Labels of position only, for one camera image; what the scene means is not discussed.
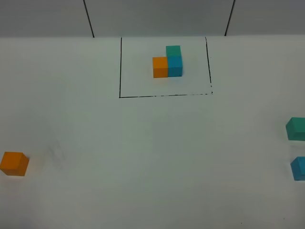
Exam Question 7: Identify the blue template cube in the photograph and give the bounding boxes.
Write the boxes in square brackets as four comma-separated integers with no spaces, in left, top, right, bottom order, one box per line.
[167,56,183,77]

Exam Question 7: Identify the green template cube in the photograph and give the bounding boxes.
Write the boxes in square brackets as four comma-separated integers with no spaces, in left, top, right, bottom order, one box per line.
[166,45,181,57]

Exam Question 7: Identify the orange template cube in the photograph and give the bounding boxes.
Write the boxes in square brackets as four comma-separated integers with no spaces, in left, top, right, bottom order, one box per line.
[152,57,168,78]

